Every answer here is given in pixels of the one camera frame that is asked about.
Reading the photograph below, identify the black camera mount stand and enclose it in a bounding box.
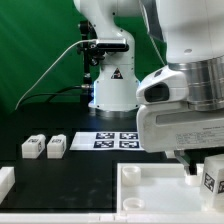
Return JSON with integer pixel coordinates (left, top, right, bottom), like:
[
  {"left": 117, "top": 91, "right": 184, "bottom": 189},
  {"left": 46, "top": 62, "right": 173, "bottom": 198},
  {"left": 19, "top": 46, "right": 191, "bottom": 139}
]
[{"left": 77, "top": 20, "right": 105, "bottom": 104}]

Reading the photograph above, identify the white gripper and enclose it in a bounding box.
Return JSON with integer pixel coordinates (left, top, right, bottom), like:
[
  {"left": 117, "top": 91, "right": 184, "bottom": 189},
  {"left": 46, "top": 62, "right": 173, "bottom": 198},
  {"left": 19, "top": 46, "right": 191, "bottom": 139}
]
[{"left": 137, "top": 102, "right": 224, "bottom": 175}]

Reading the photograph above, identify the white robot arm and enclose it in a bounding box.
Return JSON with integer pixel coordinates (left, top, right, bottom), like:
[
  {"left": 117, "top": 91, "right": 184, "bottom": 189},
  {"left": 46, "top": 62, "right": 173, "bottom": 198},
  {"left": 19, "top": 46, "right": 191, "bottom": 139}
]
[{"left": 73, "top": 0, "right": 224, "bottom": 173}]

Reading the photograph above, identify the white square table top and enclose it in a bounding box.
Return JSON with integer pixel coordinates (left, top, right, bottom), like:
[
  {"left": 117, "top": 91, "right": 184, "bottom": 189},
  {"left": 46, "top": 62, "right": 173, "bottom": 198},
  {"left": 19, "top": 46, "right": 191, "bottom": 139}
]
[{"left": 116, "top": 162, "right": 224, "bottom": 214}]

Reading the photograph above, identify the white obstacle bar left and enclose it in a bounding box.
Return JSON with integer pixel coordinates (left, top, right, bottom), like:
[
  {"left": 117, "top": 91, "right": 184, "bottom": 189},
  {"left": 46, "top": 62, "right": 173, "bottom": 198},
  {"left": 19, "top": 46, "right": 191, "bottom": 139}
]
[{"left": 0, "top": 167, "right": 15, "bottom": 204}]

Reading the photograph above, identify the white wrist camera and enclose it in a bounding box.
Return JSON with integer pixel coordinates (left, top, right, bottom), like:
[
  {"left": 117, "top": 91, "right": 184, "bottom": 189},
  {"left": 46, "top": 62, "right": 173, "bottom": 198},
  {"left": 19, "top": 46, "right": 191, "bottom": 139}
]
[{"left": 136, "top": 66, "right": 189, "bottom": 105}]

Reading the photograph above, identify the white sheet with tags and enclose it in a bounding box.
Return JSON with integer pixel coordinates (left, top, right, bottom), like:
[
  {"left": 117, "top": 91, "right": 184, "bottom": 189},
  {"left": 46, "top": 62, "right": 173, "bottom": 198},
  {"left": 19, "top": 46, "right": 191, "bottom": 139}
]
[{"left": 70, "top": 132, "right": 142, "bottom": 151}]

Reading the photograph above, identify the grey cable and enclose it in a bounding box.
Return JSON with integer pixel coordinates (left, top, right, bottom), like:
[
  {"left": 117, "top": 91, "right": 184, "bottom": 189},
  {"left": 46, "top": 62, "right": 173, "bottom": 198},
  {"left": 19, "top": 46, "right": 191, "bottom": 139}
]
[{"left": 14, "top": 39, "right": 98, "bottom": 111}]

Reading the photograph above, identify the black cable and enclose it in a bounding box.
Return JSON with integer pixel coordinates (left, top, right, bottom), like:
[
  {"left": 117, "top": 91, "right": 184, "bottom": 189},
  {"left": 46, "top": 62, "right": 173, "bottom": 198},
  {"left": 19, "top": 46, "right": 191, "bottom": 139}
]
[{"left": 18, "top": 85, "right": 84, "bottom": 108}]

